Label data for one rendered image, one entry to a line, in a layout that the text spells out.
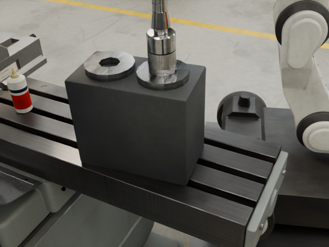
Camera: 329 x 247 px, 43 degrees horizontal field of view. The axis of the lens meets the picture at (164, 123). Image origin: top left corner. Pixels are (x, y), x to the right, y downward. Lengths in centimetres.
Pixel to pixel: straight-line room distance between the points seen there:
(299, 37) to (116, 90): 59
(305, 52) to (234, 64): 196
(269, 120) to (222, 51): 177
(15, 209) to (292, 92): 81
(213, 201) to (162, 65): 25
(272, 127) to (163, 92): 90
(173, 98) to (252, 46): 275
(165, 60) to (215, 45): 270
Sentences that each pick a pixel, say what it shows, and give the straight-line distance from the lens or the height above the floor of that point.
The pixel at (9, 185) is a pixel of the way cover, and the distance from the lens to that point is 93.
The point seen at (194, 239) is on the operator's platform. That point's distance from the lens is 136.
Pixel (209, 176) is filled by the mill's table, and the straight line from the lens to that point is 79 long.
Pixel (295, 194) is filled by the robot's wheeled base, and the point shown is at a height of 57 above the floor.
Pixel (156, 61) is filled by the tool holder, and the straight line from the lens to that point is 67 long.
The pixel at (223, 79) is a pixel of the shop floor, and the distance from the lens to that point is 291.
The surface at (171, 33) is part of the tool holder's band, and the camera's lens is 67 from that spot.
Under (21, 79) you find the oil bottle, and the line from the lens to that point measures 98.
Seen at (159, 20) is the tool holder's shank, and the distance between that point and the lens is 65.
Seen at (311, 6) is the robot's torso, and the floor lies 108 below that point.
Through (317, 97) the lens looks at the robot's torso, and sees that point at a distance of 129.
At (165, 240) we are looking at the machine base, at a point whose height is 20.
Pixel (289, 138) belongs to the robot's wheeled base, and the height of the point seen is 57.
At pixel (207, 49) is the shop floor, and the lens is 330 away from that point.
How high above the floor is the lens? 147
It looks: 36 degrees down
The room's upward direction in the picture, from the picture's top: 2 degrees counter-clockwise
